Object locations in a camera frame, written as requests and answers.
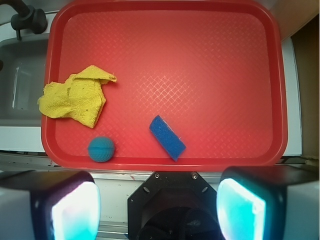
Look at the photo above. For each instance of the brown cardboard box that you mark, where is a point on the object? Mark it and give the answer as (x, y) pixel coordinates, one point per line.
(306, 49)

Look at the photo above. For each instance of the blue rectangular sponge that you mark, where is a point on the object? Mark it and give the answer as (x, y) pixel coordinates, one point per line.
(167, 138)

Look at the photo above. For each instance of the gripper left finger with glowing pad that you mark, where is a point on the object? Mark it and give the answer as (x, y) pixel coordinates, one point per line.
(49, 205)

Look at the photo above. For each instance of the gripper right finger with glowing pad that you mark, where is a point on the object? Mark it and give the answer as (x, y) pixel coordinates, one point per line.
(269, 203)

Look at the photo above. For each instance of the yellow crumpled cloth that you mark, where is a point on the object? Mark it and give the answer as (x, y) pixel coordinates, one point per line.
(80, 97)

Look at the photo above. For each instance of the red plastic tray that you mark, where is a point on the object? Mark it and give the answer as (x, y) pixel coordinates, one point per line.
(213, 70)

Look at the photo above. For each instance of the grey sink basin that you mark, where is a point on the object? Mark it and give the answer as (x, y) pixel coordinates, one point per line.
(22, 79)

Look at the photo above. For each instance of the blue textured ball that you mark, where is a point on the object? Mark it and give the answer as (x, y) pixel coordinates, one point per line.
(101, 149)

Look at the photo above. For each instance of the black sink faucet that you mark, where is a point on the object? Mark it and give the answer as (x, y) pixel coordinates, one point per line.
(26, 18)

